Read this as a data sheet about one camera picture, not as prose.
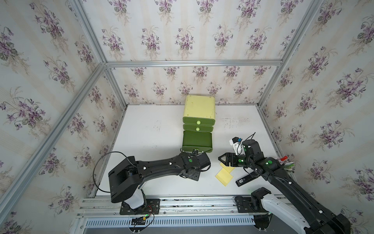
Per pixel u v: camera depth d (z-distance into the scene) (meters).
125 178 0.42
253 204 0.66
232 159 0.67
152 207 0.73
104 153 0.96
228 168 0.86
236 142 0.71
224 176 0.84
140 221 0.72
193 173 0.62
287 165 0.78
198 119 0.86
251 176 0.78
